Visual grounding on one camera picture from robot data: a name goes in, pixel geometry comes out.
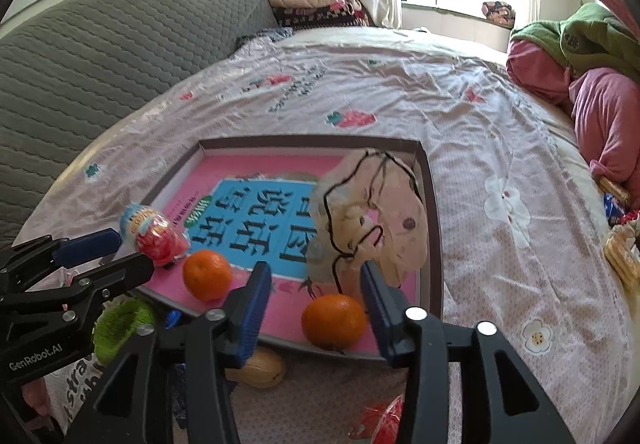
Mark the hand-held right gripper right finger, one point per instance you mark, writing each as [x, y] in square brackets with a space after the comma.
[380, 314]

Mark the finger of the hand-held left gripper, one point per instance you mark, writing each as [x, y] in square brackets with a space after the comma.
[90, 244]
[130, 269]

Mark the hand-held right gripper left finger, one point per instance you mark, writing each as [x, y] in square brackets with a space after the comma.
[252, 309]

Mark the red white egg toy packet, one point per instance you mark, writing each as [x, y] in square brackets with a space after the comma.
[150, 236]

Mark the orange mandarin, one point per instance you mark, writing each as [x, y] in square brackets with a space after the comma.
[206, 274]
[333, 321]

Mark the small yellowish fruit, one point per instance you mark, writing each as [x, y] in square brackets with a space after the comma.
[262, 368]

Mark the green fuzzy scrunchie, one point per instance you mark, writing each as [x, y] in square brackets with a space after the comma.
[122, 329]

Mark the blue snack packet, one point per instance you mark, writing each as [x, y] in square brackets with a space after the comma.
[172, 319]

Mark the grey cardboard box tray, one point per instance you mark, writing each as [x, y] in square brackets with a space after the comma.
[432, 224]

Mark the blue white egg toy packet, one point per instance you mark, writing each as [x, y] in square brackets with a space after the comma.
[382, 419]

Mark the person's left hand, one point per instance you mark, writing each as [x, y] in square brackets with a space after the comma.
[36, 396]

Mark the pink book with blue label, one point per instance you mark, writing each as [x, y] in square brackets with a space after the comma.
[240, 219]

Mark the grey quilted headboard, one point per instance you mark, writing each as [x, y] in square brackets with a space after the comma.
[100, 74]

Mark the small blue snack wrapper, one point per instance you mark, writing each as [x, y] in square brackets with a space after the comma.
[612, 209]

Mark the dark patterned cloth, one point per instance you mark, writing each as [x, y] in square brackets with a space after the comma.
[260, 35]

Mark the pink blanket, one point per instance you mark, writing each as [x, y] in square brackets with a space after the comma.
[610, 109]

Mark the floral bag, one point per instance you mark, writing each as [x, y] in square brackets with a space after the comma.
[497, 14]

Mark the green blanket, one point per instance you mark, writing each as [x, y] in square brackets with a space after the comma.
[575, 39]

